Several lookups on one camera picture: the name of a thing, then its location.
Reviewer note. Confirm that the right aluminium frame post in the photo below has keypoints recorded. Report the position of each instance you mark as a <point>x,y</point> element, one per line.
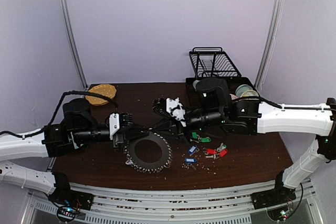
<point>269,45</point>

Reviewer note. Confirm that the red key tag bunch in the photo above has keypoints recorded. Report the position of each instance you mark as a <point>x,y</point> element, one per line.
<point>215,153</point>

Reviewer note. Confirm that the yellow flower plate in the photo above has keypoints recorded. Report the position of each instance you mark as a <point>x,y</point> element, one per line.
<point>249,93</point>

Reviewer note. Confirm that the yellow dotted plate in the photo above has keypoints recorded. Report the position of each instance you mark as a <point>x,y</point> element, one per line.
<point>106,90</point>

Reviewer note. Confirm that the celadon green bowl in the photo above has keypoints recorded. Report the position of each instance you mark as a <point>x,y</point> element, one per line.
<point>195,82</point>

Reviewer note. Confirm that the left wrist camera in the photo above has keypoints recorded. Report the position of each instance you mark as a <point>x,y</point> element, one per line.
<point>119,121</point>

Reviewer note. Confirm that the aluminium front rail base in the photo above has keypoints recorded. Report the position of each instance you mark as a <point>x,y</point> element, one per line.
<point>215,205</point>

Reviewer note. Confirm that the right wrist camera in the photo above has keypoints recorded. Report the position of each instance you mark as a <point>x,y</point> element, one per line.
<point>171,109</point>

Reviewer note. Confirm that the left aluminium frame post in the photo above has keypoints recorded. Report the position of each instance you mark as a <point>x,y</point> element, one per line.
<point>72,43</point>

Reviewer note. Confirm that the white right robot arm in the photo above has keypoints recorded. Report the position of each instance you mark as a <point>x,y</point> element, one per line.
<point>255,115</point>

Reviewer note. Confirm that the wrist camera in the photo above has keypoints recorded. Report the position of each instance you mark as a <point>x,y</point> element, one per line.
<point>119,121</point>
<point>171,109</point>

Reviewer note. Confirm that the black wire dish rack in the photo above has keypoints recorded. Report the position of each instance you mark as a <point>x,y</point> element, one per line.
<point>213,62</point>

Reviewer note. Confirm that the mixed colour key tag bunch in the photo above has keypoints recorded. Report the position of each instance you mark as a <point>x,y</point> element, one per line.
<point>194,137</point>

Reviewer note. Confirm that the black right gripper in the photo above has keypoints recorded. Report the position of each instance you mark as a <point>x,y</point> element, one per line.
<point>177,127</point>

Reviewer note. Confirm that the blue key tag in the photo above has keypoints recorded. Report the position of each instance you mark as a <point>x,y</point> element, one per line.
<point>129,162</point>
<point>192,150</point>
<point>190,162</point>

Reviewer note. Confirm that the pale green bowl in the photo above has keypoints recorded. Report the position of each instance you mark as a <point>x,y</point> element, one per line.
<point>242,89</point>

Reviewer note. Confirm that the green key tag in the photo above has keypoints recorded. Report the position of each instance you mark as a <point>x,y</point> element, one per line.
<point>204,139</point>

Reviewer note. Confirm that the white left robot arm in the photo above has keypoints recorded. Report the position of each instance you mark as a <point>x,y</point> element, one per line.
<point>77,129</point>

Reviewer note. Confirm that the light blue plate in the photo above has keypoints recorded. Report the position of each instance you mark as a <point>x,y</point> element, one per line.
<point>75,144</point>

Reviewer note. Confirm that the aluminium frame post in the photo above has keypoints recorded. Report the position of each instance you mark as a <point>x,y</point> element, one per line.
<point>269,45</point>
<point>72,43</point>

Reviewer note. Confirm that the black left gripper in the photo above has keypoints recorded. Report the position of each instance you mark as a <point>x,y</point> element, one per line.
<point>118,138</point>

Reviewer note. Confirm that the metal disc with key rings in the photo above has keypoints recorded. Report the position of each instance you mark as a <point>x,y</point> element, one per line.
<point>149,154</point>

